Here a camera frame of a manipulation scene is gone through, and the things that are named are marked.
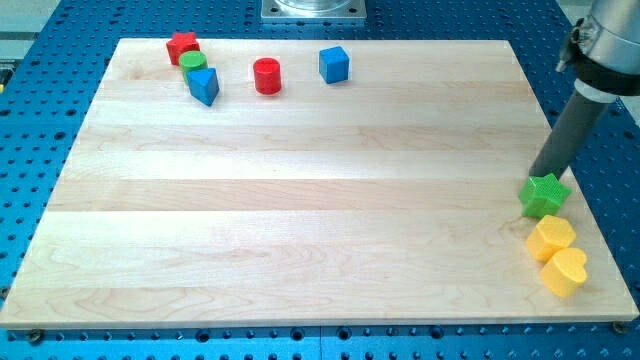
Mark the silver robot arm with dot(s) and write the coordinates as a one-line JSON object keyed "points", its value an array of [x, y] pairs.
{"points": [[603, 50]]}

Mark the blue triangle block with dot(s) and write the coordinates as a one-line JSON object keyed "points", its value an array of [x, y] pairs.
{"points": [[203, 85]]}

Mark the wooden board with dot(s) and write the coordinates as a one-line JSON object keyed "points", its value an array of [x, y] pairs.
{"points": [[387, 199]]}

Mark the blue cube block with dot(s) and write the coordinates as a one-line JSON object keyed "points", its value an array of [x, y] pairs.
{"points": [[334, 64]]}

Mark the red cylinder block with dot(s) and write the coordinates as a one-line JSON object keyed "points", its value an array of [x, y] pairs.
{"points": [[267, 76]]}

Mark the green cylinder block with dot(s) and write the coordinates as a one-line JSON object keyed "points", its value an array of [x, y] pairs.
{"points": [[191, 61]]}

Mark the red star block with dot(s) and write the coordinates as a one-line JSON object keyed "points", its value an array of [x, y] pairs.
{"points": [[181, 43]]}

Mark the green star block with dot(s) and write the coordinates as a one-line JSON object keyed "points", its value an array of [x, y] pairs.
{"points": [[541, 196]]}

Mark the yellow hexagon block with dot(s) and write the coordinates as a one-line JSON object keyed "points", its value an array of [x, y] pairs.
{"points": [[550, 235]]}

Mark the yellow heart block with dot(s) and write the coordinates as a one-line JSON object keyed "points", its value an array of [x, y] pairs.
{"points": [[564, 273]]}

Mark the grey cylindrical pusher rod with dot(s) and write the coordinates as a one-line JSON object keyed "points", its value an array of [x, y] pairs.
{"points": [[568, 135]]}

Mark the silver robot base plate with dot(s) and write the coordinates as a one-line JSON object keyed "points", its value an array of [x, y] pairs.
{"points": [[313, 9]]}

